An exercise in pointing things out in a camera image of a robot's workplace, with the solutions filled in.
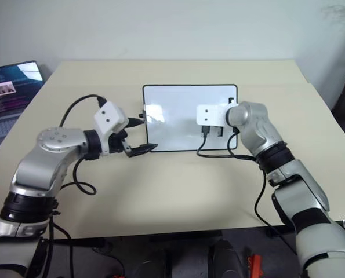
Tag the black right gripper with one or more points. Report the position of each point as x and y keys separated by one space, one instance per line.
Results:
x=219 y=131

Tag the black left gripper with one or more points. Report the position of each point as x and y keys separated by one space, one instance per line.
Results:
x=117 y=143

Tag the black-framed small whiteboard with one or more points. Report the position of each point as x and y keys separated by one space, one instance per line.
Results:
x=175 y=104

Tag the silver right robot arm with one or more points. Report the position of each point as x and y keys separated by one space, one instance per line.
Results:
x=256 y=124

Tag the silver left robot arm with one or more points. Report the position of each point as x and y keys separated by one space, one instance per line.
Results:
x=44 y=162

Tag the black rounded cover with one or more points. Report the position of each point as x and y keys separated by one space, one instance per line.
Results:
x=225 y=260

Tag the orange-red plastic part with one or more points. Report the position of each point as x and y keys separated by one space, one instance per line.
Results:
x=254 y=265

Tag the open grey laptop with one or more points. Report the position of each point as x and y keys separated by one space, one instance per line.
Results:
x=7 y=87

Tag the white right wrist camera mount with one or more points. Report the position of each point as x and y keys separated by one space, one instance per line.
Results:
x=211 y=116

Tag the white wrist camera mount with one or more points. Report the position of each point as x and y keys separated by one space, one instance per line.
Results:
x=109 y=117
x=211 y=116

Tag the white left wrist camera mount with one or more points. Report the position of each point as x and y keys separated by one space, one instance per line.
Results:
x=109 y=117

